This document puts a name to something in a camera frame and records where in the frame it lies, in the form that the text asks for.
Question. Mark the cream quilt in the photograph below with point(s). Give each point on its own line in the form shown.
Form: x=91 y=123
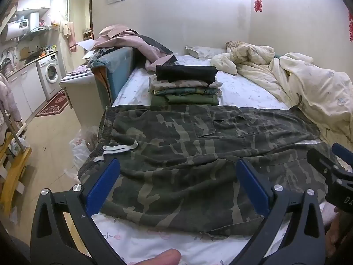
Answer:
x=303 y=80

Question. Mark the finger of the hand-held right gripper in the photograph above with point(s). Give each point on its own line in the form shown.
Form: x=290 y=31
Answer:
x=342 y=151
x=321 y=158

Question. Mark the dark grey garment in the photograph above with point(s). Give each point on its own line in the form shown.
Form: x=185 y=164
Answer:
x=154 y=44

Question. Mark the person's right hand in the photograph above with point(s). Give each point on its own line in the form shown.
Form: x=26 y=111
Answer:
x=336 y=234

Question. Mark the white floral pillow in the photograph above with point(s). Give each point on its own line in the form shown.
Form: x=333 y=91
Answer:
x=204 y=52

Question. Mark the white paper sheets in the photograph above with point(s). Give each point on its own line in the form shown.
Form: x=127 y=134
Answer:
x=85 y=46

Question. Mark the leopard print cloth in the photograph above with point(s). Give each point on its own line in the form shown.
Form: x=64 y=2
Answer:
x=233 y=45

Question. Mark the pink hanging towel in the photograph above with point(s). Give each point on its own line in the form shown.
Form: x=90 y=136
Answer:
x=69 y=33

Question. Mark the white side table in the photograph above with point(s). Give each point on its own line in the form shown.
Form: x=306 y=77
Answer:
x=80 y=88

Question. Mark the pink clothing pile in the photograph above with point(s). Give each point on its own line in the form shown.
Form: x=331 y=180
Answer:
x=121 y=37

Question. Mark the range hood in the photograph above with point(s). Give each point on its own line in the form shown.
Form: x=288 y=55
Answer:
x=40 y=29

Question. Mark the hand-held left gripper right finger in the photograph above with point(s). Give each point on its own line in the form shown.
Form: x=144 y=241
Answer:
x=252 y=187

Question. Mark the white washing machine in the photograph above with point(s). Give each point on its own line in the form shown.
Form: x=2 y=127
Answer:
x=49 y=71

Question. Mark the green camouflage pants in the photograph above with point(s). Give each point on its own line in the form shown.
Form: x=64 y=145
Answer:
x=179 y=154

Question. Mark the yellow wooden chair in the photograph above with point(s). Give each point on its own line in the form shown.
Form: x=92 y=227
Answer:
x=15 y=168

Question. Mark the white plastic bag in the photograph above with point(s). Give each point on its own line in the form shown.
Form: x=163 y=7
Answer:
x=80 y=149

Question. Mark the olive green folded pants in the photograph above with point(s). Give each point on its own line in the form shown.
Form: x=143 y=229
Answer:
x=187 y=99

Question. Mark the pink padded jacket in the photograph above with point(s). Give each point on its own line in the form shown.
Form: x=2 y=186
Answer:
x=8 y=102

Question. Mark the green patterned folded pants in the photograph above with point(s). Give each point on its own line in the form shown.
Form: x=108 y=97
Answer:
x=187 y=91

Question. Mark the white wall cabinet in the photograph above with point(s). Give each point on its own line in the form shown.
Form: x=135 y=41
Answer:
x=34 y=4

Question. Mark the white water heater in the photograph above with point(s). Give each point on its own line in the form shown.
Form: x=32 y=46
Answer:
x=20 y=26

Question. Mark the blue padded bed board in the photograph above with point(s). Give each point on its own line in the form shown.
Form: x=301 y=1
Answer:
x=118 y=66

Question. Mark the red patterned rug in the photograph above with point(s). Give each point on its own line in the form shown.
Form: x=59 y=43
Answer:
x=52 y=105

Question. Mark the black folded garment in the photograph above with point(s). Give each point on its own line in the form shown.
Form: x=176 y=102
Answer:
x=184 y=72

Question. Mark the white kitchen cabinet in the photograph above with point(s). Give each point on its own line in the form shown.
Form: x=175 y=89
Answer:
x=24 y=88

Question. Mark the person's left hand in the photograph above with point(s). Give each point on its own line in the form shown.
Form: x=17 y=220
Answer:
x=157 y=257

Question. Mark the pink camouflage folded pants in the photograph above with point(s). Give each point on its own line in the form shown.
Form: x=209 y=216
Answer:
x=187 y=84

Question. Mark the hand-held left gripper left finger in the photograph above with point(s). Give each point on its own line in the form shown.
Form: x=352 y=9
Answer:
x=102 y=187

